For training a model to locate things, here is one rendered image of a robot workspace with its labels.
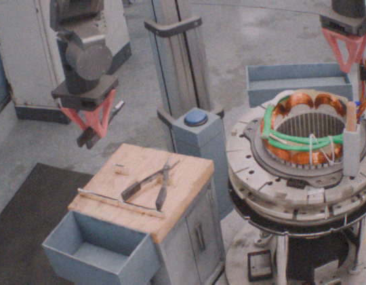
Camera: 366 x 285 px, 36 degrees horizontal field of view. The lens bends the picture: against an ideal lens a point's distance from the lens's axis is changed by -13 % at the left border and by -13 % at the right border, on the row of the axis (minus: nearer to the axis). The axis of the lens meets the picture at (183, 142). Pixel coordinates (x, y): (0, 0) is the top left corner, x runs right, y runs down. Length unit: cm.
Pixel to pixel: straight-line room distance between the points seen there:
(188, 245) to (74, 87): 36
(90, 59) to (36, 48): 239
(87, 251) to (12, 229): 173
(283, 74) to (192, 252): 48
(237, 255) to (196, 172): 27
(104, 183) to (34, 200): 183
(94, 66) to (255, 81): 60
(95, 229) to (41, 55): 225
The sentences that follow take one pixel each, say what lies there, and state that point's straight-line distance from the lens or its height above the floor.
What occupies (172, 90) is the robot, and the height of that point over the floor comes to 101.
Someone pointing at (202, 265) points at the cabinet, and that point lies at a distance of 121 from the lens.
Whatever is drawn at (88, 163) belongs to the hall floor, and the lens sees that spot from 308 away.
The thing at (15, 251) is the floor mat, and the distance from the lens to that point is 270.
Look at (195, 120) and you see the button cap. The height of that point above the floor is 104.
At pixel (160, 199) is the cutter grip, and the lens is 102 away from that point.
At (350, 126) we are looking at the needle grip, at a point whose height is 119.
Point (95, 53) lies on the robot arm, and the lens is 88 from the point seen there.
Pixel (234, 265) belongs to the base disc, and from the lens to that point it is 128.
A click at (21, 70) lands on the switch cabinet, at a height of 36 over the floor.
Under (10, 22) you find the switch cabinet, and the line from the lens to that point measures 330.
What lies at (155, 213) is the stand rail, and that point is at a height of 107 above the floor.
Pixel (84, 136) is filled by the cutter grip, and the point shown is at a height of 119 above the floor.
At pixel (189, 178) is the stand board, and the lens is 109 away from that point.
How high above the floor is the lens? 174
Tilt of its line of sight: 35 degrees down
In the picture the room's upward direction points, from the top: 11 degrees counter-clockwise
